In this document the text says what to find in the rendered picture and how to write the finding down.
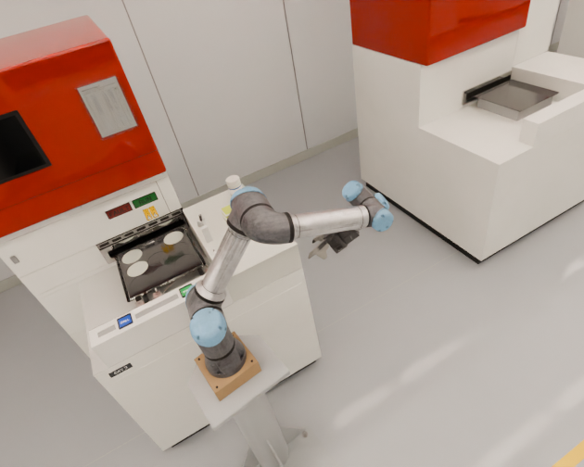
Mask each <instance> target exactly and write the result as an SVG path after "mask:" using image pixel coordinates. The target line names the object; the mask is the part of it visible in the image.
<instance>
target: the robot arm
mask: <svg viewBox="0 0 584 467"><path fill-rule="evenodd" d="M342 195H343V197H344V198H345V199H346V200H347V201H348V202H350V204H351V205H352V206H353V207H347V208H334V209H328V210H321V211H313V212H307V213H300V214H294V215H292V214H290V213H289V212H282V213H281V212H276V211H274V209H273V207H272V206H271V204H270V203H269V201H268V200H267V197H266V195H265V194H264V193H263V192H262V191H261V190H260V189H258V188H256V187H251V186H248V187H244V188H241V189H238V190H237V191H236V192H234V194H233V195H232V197H231V199H230V207H231V209H232V210H231V212H230V214H229V216H228V218H227V221H226V224H227V226H228V229H227V231H226V233H225V235H224V237H223V239H222V242H221V244H220V246H219V248H218V250H217V252H216V254H215V256H214V258H213V260H212V262H211V264H210V266H209V268H208V271H207V273H206V275H205V277H204V279H202V280H199V281H198V282H197V283H195V284H194V285H191V286H190V287H189V288H188V290H187V292H186V295H185V305H186V307H187V310H188V314H189V318H190V326H189V328H190V333H191V335H192V337H193V339H194V340H195V341H196V343H197V344H198V346H199V348H200V349H201V351H202V352H203V354H204V355H205V365H206V368H207V370H208V371H209V373H210V374H211V375H212V376H214V377H216V378H227V377H230V376H233V375H235V374H236V373H237V372H239V371H240V370H241V369H242V367H243V366H244V364H245V362H246V359H247V352H246V349H245V347H244V346H243V344H242V343H241V342H240V341H239V340H237V339H236V338H234V337H233V335H232V333H231V331H230V329H229V327H228V324H227V322H226V319H225V317H224V314H223V311H222V303H223V301H224V300H225V298H226V295H227V294H226V291H225V288H226V286H227V285H228V283H229V282H230V280H231V278H232V276H233V274H234V272H235V269H236V267H237V265H238V263H239V261H240V259H241V258H242V256H243V254H244V253H245V251H246V249H247V247H248V244H249V242H250V240H253V241H255V242H257V243H261V244H266V245H283V244H290V243H293V242H294V241H295V239H298V238H303V237H309V236H315V235H317V236H316V237H315V238H313V240H312V243H315V242H317V241H320V243H319V244H318V245H317V247H315V248H314V249H313V250H312V251H311V252H310V254H309V256H308V259H310V258H311V257H313V256H314V255H317V256H318V257H320V258H321V259H326V258H327V254H326V250H327V249H328V248H329V245H330V247H331V248H332V249H333V250H334V251H335V252H336V253H338V252H340V251H341V250H342V249H344V248H345V247H347V246H348V244H349V243H350V242H351V241H353V240H354V239H356V238H357V237H358V236H360V235H359V233H360V232H359V230H361V229H362V228H366V227H373V228H374V229H375V230H377V231H378V232H383V231H385V230H387V229H388V228H389V227H390V226H391V225H392V223H393V215H392V214H391V212H390V211H389V210H388V209H389V204H388V202H387V201H386V199H385V198H384V197H383V196H382V195H381V194H380V193H376V194H375V195H372V194H371V193H370V192H369V191H368V190H367V189H366V188H365V187H364V186H363V185H362V184H361V183H359V182H357V181H350V182H348V183H347V184H346V185H345V186H344V187H343V190H342ZM341 248H342V249H341ZM338 250H339V251H338Z"/></svg>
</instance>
